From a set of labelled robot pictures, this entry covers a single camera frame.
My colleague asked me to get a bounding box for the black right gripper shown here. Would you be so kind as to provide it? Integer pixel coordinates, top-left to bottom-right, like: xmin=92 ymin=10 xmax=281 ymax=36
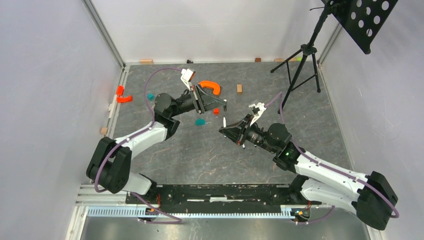
xmin=219 ymin=114 xmax=277 ymax=154

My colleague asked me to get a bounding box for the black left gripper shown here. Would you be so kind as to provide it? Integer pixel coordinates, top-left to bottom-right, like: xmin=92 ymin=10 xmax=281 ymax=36
xmin=169 ymin=84 xmax=227 ymax=118

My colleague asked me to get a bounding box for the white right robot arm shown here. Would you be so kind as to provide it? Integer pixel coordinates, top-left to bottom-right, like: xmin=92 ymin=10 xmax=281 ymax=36
xmin=218 ymin=114 xmax=399 ymax=231

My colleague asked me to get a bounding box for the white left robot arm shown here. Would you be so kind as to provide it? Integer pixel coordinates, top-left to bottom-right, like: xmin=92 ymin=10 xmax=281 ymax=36
xmin=85 ymin=84 xmax=227 ymax=204

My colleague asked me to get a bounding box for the teal cube near pen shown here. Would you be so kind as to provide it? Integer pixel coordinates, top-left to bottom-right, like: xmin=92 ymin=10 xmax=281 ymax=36
xmin=195 ymin=118 xmax=206 ymax=126

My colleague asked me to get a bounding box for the orange arch block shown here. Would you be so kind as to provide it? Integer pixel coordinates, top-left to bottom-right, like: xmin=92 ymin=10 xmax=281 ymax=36
xmin=199 ymin=80 xmax=222 ymax=96

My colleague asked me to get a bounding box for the wooden block on table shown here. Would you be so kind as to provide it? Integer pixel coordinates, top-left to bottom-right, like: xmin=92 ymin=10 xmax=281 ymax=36
xmin=236 ymin=84 xmax=243 ymax=94

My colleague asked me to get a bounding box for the small teal cube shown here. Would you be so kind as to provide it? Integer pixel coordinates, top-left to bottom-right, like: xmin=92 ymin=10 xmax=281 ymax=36
xmin=146 ymin=93 xmax=155 ymax=101

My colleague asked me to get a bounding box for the wooden block back right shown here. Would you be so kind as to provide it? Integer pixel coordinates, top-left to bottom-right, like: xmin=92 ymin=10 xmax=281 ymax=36
xmin=274 ymin=57 xmax=297 ymax=63

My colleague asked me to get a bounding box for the orange curved block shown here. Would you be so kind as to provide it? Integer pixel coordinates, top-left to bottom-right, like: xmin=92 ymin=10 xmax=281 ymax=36
xmin=116 ymin=95 xmax=133 ymax=103

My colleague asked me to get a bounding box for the orange block upright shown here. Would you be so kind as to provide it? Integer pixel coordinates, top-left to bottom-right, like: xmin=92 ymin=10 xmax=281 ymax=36
xmin=115 ymin=85 xmax=124 ymax=96

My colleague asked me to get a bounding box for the black tripod stand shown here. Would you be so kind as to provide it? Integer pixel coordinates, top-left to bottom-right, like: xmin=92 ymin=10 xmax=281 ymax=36
xmin=270 ymin=0 xmax=338 ymax=114

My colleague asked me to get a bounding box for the black perforated plate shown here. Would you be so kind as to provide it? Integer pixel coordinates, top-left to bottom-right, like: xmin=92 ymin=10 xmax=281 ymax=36
xmin=324 ymin=0 xmax=398 ymax=55

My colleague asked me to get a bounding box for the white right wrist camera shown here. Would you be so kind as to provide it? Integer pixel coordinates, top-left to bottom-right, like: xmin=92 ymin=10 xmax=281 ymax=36
xmin=248 ymin=102 xmax=267 ymax=126

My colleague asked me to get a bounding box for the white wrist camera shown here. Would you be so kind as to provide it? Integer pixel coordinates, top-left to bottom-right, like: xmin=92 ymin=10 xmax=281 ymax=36
xmin=248 ymin=102 xmax=267 ymax=126
xmin=180 ymin=68 xmax=196 ymax=91

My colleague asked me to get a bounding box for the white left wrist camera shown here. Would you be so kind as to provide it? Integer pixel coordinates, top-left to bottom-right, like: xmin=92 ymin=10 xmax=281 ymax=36
xmin=180 ymin=68 xmax=196 ymax=91

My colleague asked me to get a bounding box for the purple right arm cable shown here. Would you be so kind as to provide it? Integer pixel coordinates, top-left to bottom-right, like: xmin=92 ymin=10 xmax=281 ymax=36
xmin=264 ymin=91 xmax=400 ymax=226

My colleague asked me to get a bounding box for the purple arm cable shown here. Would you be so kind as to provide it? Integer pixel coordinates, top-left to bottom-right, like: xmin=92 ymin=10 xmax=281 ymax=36
xmin=264 ymin=91 xmax=400 ymax=226
xmin=94 ymin=67 xmax=184 ymax=225

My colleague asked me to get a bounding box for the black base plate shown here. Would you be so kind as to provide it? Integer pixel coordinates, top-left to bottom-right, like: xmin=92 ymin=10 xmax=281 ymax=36
xmin=143 ymin=183 xmax=309 ymax=214

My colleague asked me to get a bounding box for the wooden block back wall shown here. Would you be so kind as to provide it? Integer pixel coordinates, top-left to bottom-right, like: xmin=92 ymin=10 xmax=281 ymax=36
xmin=139 ymin=59 xmax=154 ymax=65

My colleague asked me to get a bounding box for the aluminium frame rail left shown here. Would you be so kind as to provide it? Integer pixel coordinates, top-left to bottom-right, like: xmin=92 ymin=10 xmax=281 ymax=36
xmin=93 ymin=64 xmax=131 ymax=185

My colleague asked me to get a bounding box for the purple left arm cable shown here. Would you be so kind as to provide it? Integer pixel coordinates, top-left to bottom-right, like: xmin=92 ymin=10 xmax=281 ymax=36
xmin=94 ymin=67 xmax=184 ymax=225

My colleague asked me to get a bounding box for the wooden block left rail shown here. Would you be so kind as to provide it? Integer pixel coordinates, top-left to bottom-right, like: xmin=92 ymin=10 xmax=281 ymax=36
xmin=100 ymin=127 xmax=109 ymax=136

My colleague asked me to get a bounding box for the blue cable duct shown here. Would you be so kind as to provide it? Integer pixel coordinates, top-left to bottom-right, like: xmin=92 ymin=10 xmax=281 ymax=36
xmin=87 ymin=206 xmax=305 ymax=220

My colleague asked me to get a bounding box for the aluminium corner post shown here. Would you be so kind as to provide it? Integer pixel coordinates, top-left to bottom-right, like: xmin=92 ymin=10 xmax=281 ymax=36
xmin=82 ymin=0 xmax=126 ymax=69

